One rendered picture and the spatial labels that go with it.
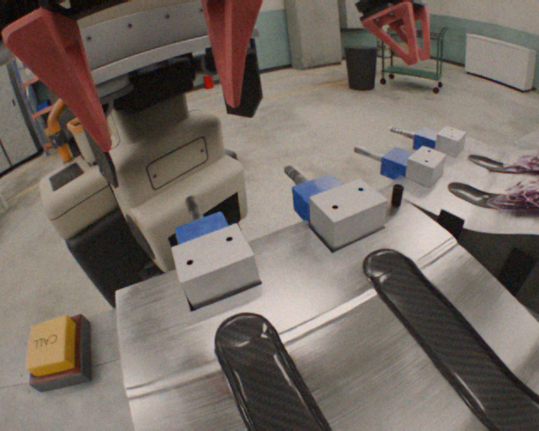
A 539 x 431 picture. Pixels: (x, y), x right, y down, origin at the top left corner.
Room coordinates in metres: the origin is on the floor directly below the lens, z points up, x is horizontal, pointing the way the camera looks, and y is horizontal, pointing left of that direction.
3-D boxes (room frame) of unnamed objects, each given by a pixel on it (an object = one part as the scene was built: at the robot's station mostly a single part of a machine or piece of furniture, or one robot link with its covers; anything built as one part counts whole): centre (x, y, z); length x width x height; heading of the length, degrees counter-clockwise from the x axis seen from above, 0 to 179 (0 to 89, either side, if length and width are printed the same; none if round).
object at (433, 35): (4.01, -2.54, 0.50); 0.98 x 0.55 x 1.01; 47
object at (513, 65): (4.72, -5.39, 0.47); 1.52 x 0.77 x 0.94; 22
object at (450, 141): (0.38, -0.27, 0.86); 0.13 x 0.05 x 0.05; 35
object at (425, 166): (0.31, -0.18, 0.86); 0.13 x 0.05 x 0.05; 35
